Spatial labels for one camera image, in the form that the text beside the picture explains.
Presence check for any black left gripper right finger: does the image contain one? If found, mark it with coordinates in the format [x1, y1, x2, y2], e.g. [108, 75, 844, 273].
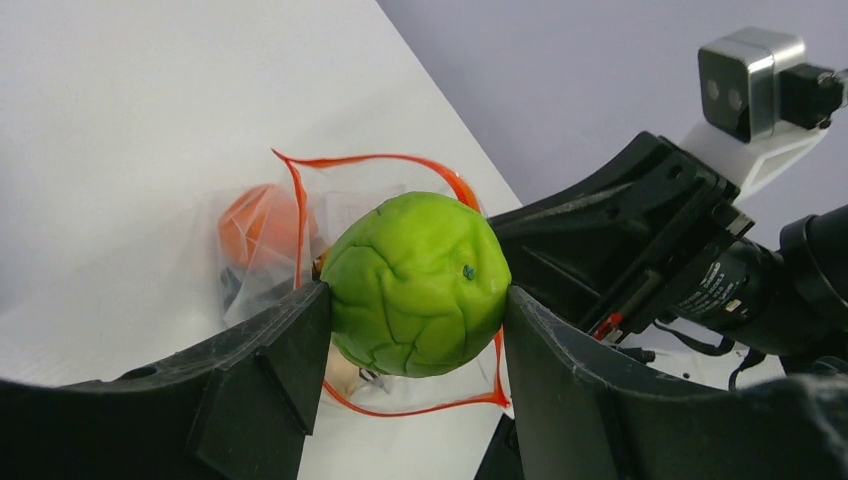
[504, 287, 847, 479]

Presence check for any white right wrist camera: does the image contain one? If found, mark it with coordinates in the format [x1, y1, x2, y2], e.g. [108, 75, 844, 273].
[679, 27, 847, 200]

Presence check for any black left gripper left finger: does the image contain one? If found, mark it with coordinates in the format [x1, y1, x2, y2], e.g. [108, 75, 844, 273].
[1, 283, 330, 479]

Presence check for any orange fruit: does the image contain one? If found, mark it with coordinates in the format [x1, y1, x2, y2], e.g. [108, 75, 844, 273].
[217, 183, 300, 269]

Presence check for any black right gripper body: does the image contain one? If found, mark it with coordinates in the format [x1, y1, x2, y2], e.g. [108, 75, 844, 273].
[473, 131, 806, 480]

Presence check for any green custard apple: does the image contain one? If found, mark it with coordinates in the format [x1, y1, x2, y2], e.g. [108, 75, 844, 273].
[320, 192, 512, 378]

